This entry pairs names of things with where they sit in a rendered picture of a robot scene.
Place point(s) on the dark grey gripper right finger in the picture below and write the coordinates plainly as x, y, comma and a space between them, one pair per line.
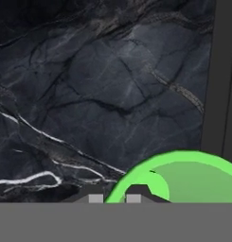
133, 198

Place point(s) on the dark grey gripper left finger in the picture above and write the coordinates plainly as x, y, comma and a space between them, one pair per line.
96, 198

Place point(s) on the green bowl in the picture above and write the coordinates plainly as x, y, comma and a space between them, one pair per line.
196, 184

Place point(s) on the dark grey cabinet side panel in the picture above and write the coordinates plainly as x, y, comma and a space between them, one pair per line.
222, 72

